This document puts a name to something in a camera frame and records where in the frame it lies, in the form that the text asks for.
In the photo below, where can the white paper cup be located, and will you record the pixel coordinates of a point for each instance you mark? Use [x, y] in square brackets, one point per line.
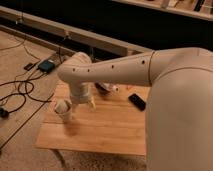
[63, 109]

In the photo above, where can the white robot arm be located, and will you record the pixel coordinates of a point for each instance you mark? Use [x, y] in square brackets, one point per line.
[179, 109]

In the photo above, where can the wooden table board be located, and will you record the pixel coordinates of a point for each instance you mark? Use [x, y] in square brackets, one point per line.
[116, 126]

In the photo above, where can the black plug on floor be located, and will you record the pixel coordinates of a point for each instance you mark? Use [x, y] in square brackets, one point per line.
[4, 113]

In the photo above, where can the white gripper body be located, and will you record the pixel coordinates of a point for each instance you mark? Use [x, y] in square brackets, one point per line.
[80, 93]

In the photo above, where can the wooden shelf ledge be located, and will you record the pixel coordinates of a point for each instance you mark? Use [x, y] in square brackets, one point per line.
[199, 9]

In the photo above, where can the small black remote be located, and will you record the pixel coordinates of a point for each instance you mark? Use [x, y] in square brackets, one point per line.
[29, 66]

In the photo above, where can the black power adapter box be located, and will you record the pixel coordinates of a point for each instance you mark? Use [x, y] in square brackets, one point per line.
[46, 66]

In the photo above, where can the dark bowl with contents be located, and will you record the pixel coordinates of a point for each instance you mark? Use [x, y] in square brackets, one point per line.
[106, 88]

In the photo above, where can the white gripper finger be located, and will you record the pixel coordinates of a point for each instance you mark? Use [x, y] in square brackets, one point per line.
[73, 108]
[91, 104]

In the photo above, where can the black smartphone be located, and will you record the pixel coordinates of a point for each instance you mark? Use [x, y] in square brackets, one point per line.
[137, 101]

